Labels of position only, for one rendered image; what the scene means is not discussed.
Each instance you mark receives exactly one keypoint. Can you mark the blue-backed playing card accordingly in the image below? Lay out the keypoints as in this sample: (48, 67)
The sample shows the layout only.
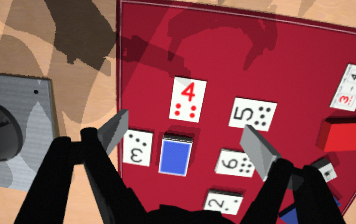
(174, 157)

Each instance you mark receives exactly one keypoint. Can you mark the blue notebook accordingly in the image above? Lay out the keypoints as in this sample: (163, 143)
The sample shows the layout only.
(289, 214)

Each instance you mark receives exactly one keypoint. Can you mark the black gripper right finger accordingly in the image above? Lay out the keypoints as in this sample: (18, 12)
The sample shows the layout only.
(313, 199)

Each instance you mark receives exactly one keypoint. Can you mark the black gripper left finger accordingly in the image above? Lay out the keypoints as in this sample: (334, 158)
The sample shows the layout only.
(46, 200)

